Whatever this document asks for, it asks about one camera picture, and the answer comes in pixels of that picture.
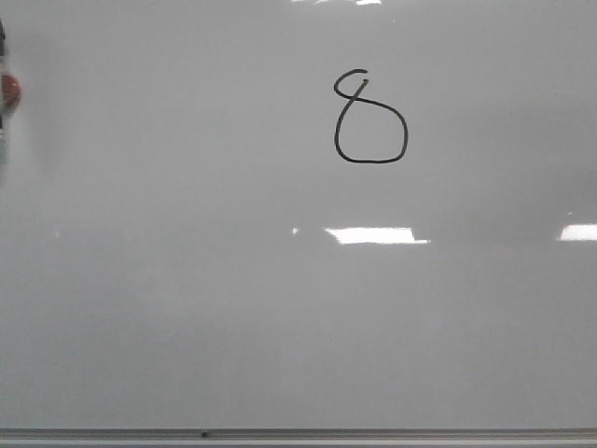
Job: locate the white whiteboard with metal frame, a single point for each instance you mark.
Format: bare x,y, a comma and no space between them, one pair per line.
285,223

